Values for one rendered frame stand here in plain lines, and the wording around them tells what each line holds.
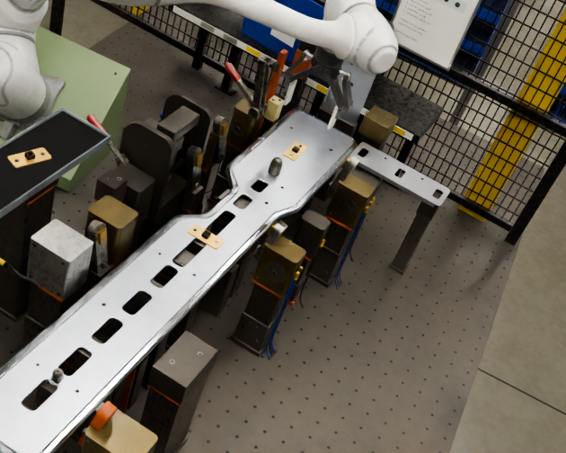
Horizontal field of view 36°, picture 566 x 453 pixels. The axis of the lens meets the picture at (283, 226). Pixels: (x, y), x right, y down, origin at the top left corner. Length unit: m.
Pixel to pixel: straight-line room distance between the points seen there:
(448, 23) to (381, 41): 0.74
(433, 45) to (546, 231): 1.85
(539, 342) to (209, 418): 1.99
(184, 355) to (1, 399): 0.35
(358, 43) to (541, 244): 2.47
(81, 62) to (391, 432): 1.34
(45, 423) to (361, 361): 0.96
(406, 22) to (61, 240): 1.36
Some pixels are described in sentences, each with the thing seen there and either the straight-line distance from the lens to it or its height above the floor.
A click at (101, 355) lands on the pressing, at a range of 1.75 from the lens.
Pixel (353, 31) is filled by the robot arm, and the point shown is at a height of 1.49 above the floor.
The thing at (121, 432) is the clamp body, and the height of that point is 1.06.
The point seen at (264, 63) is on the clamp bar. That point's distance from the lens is 2.28.
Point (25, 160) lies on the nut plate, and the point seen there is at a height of 1.16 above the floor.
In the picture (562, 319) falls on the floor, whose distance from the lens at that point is 3.93.
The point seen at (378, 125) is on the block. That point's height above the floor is 1.05.
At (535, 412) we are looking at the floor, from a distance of 3.49.
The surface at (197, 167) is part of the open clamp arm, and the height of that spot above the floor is 1.05.
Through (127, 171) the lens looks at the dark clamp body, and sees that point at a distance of 2.02.
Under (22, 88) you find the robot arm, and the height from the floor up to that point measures 1.00.
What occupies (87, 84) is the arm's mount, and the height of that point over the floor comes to 0.92.
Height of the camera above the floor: 2.37
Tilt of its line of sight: 40 degrees down
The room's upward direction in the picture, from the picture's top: 20 degrees clockwise
